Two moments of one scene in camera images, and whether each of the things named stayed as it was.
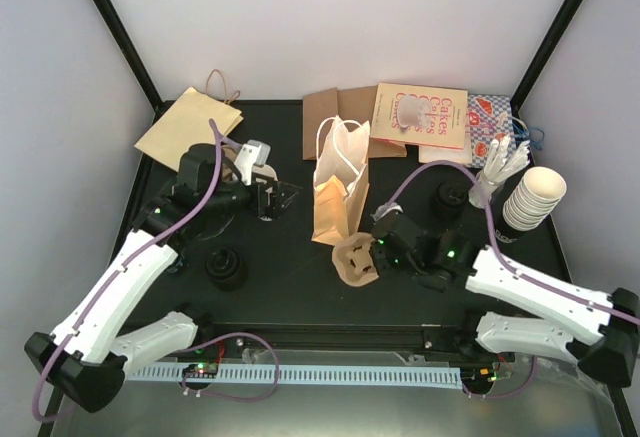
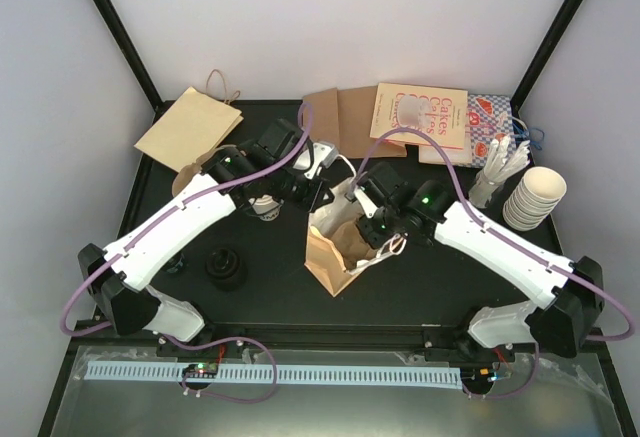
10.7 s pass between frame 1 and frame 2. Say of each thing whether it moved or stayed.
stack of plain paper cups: stayed
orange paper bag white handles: moved
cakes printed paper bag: stayed
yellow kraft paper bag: stayed
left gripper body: moved
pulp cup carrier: moved
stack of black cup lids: stayed
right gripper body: moved
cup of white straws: stayed
